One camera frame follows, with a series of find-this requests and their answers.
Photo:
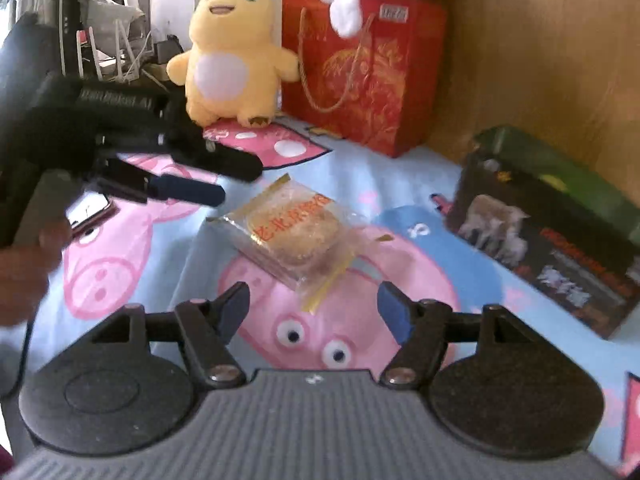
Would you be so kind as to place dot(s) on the black charger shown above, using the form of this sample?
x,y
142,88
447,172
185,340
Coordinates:
x,y
167,50

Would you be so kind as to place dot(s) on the white router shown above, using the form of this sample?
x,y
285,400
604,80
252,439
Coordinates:
x,y
122,55

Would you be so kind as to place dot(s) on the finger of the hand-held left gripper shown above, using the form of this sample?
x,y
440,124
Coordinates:
x,y
192,191
230,162

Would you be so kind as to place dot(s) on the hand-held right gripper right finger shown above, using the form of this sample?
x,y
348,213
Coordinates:
x,y
395,315

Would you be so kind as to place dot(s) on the black sheep print box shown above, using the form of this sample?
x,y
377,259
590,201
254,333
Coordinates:
x,y
545,230

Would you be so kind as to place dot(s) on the yellow plush toy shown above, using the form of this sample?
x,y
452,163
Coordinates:
x,y
230,55

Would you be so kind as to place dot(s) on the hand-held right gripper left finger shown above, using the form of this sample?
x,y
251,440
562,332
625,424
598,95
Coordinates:
x,y
232,310

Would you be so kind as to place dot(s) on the clear pastry packet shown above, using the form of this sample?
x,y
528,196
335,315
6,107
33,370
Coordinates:
x,y
295,230

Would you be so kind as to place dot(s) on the wooden headboard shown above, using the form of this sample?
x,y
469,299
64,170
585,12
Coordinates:
x,y
540,50

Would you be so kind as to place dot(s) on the person's left hand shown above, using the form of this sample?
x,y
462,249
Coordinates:
x,y
27,270

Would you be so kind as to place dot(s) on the red gift bag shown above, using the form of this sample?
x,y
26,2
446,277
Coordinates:
x,y
380,75

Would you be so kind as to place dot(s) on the smartphone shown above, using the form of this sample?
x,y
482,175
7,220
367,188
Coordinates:
x,y
90,210

